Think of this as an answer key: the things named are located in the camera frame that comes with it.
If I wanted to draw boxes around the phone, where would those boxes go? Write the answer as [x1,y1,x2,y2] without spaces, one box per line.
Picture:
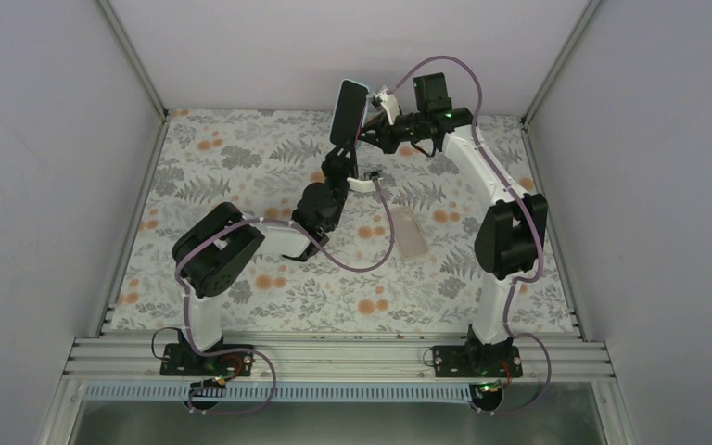
[329,79,369,146]

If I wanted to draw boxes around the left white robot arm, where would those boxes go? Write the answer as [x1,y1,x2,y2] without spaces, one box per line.
[172,144,358,375]

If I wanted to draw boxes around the floral patterned table mat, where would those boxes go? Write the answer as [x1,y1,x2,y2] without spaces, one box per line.
[108,108,579,336]

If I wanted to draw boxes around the aluminium frame left rail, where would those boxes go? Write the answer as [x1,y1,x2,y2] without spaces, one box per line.
[86,1,167,337]

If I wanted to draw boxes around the aluminium front rail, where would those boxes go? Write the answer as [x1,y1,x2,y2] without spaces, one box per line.
[62,332,616,383]

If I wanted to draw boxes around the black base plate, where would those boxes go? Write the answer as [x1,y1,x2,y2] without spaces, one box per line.
[431,343,524,378]
[159,343,254,379]

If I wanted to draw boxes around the aluminium frame rail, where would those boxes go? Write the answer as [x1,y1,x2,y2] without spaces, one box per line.
[86,1,167,337]
[521,1,604,342]

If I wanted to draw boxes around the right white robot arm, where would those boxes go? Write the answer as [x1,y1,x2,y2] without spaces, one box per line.
[360,73,548,377]

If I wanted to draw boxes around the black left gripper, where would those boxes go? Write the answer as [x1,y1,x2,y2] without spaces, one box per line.
[321,134,358,228]

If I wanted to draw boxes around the white slotted cable duct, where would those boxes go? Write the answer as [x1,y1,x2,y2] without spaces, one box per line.
[83,381,471,403]

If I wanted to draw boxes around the aluminium frame right rail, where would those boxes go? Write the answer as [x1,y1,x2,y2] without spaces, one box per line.
[521,1,604,342]

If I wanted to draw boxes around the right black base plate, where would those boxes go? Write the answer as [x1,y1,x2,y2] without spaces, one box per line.
[431,343,524,378]

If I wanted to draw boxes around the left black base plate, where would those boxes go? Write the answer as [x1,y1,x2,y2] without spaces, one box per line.
[159,343,254,379]

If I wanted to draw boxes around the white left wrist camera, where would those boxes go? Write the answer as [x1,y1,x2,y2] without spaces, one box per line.
[347,172,382,194]

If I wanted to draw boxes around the cream phone case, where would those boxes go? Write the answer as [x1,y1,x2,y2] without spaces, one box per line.
[390,206,429,260]

